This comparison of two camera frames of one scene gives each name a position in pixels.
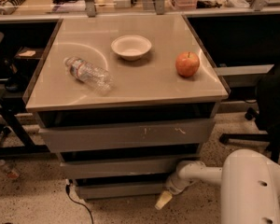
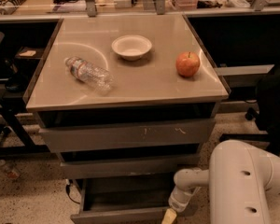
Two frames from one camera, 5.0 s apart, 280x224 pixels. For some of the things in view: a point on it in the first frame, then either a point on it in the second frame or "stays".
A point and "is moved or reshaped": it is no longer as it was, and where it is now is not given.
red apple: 188,63 stays
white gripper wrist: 174,184 -> 176,202
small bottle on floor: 8,170 stays
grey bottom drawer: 120,190 is moved or reshaped
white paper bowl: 131,47 stays
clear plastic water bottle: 90,74 stays
